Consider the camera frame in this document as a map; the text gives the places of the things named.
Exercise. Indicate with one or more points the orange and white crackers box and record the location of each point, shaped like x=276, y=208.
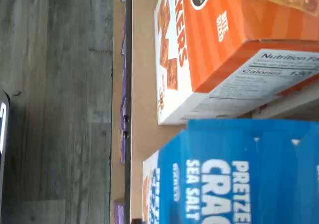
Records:
x=214, y=47

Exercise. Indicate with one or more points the blue and white crackers box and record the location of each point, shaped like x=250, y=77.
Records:
x=236, y=179

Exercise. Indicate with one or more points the purple Annie's snack box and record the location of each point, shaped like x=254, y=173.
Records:
x=119, y=211
x=122, y=114
x=122, y=149

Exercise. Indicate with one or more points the black device with white mark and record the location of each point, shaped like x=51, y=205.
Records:
x=6, y=171

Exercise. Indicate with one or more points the wooden shelf board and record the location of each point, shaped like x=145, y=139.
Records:
x=143, y=59
x=115, y=84

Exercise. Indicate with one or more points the black metal shelf frame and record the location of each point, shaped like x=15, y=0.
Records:
x=128, y=59

